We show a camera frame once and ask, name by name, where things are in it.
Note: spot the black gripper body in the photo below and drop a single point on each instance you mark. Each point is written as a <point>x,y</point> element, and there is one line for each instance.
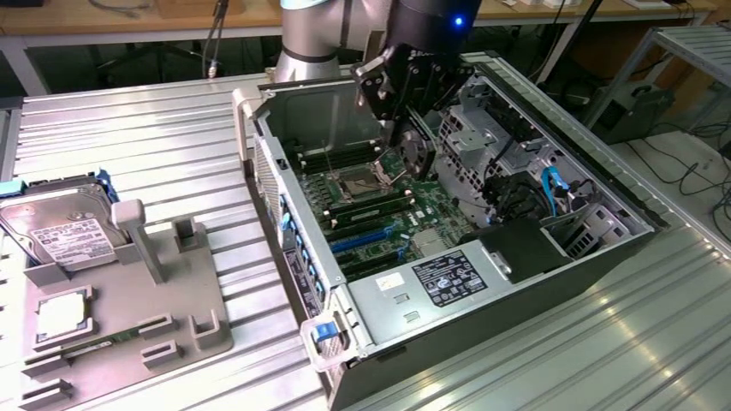
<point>434,25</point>

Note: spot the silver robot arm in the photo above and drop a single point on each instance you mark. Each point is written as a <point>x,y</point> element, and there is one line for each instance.
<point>311,38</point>

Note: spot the silver disk bay cage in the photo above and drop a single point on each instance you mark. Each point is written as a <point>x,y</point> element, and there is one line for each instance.
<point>474,141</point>

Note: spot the black RAM slot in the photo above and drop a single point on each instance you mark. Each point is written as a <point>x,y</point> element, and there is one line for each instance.
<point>363,201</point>
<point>333,150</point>
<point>336,155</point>
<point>368,209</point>
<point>367,205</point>
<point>343,164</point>
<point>339,160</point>

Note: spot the silver socket cover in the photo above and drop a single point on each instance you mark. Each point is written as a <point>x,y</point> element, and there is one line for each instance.
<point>381,163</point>

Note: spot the thin metal locking lever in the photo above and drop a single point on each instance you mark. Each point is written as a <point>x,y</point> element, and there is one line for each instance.
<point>329,158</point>

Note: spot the CPU socket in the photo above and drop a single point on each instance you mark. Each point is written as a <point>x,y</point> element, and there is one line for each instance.
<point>359,186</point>

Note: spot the green motherboard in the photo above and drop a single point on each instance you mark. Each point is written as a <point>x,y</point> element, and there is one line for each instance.
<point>434,205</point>

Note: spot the green RAM stick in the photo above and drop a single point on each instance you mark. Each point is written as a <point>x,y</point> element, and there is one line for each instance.
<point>103,341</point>
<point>371,212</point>

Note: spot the black box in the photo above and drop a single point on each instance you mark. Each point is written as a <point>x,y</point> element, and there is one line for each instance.
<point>634,111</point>

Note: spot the blue expansion slot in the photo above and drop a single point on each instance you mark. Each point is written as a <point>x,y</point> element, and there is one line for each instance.
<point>363,240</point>

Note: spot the silver chipset heatsink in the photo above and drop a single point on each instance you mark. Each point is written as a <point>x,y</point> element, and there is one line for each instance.
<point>431,240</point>

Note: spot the black plastic shroud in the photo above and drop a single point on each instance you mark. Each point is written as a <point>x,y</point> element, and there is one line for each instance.
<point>519,248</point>

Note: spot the wooden desk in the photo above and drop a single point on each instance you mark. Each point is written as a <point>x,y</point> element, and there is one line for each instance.
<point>143,23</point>

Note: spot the silver power supply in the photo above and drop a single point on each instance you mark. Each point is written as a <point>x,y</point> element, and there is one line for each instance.
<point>388,308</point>

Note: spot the black and silver PC case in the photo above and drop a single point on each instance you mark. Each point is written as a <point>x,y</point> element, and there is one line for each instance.
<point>571,308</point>

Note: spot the blue case latch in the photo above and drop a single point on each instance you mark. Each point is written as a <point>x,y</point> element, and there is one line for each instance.
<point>323,332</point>

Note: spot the grey parts rack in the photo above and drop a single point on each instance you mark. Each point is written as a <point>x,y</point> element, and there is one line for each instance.
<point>171,299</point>

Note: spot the hard disk with blue carrier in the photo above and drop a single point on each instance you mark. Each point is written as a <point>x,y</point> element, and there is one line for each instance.
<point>51,227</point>

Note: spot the silver CPU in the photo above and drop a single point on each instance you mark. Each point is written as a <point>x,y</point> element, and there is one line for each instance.
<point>60,314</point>

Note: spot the aluminium frame shelf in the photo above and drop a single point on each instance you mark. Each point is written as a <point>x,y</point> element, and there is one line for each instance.
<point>691,38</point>

